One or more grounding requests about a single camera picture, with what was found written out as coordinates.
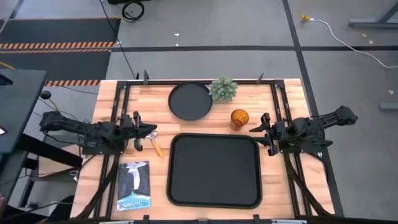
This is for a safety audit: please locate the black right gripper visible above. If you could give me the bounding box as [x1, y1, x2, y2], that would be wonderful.
[248, 112, 287, 156]

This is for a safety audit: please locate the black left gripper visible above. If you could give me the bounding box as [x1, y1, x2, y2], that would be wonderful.
[119, 111, 158, 152]

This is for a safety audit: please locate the metal spoon with yellow handle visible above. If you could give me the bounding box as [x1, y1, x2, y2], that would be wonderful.
[145, 130, 165, 158]

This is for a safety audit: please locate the amber glass cup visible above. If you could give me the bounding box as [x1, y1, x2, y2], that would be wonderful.
[229, 108, 250, 131]

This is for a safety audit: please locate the black round plate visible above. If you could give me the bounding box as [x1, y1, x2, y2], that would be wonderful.
[168, 82, 214, 121]

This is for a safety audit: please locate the black rectangular tray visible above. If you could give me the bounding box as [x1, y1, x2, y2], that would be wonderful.
[166, 133, 263, 210]

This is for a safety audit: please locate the Yellowstone waterfall book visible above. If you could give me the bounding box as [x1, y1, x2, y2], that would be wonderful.
[116, 160, 152, 212]

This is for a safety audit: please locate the green artificial plant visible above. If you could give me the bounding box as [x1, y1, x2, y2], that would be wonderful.
[208, 77, 239, 103]

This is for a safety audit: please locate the black hazard-striped floor mat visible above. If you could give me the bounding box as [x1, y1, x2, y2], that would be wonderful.
[0, 17, 122, 50]
[0, 49, 113, 87]

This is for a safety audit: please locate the grey table foot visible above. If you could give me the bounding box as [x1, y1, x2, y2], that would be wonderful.
[379, 102, 398, 112]

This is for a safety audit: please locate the black desk top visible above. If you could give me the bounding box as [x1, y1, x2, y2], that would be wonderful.
[0, 68, 48, 155]

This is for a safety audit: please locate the grey table leg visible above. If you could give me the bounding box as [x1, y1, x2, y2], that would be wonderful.
[348, 0, 398, 29]

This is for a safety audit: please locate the black metal table frame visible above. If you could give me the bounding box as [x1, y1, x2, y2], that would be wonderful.
[74, 72, 336, 223]

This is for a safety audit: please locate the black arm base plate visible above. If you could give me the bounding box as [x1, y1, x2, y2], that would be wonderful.
[278, 136, 334, 154]
[81, 138, 125, 156]

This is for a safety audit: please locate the long black floor cable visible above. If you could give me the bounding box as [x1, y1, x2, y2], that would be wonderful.
[99, 0, 139, 80]

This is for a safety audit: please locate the black desk frame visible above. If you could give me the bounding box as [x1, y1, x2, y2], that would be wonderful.
[0, 133, 83, 212]

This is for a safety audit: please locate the black coiled cable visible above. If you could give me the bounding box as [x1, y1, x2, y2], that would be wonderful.
[121, 1, 146, 23]

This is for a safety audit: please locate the yellow cable plug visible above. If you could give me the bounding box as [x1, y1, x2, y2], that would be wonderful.
[298, 9, 312, 22]

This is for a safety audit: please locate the white floor cable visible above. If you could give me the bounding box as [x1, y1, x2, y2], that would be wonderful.
[310, 18, 398, 69]

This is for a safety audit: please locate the thin black floor cable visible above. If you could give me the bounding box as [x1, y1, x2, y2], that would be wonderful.
[18, 200, 74, 214]

